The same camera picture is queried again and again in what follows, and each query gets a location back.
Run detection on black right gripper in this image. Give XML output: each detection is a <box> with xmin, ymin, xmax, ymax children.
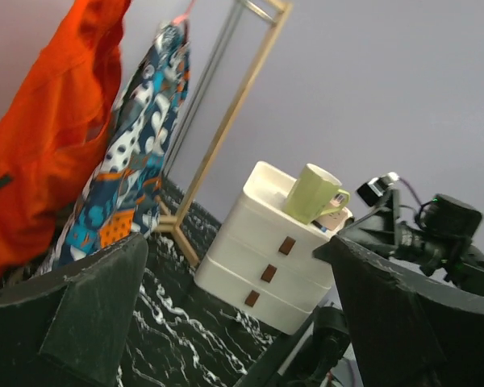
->
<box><xmin>338</xmin><ymin>189</ymin><xmax>401</xmax><ymax>258</ymax></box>

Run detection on wooden clothes rack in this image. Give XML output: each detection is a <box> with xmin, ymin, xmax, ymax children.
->
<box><xmin>157</xmin><ymin>1</ymin><xmax>293</xmax><ymax>268</ymax></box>

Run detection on orange shorts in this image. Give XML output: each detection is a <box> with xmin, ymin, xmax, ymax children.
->
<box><xmin>0</xmin><ymin>1</ymin><xmax>130</xmax><ymax>279</ymax></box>

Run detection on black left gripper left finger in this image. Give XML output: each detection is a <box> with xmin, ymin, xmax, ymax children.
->
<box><xmin>0</xmin><ymin>234</ymin><xmax>148</xmax><ymax>386</ymax></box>

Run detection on blue patterned shorts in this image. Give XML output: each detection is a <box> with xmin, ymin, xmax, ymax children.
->
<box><xmin>35</xmin><ymin>21</ymin><xmax>190</xmax><ymax>276</ymax></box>

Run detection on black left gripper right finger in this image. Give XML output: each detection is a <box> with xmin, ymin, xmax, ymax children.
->
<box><xmin>313</xmin><ymin>235</ymin><xmax>484</xmax><ymax>386</ymax></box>

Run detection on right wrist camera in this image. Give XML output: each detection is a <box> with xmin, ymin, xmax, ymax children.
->
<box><xmin>356</xmin><ymin>172</ymin><xmax>399</xmax><ymax>207</ymax></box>

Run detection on pink card in box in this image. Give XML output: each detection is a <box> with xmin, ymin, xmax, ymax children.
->
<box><xmin>311</xmin><ymin>193</ymin><xmax>353</xmax><ymax>232</ymax></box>

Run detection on white drawer organizer box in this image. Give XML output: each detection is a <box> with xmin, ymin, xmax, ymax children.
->
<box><xmin>194</xmin><ymin>161</ymin><xmax>335</xmax><ymax>335</ymax></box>

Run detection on green mug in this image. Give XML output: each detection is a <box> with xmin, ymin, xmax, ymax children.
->
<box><xmin>283</xmin><ymin>164</ymin><xmax>350</xmax><ymax>224</ymax></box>

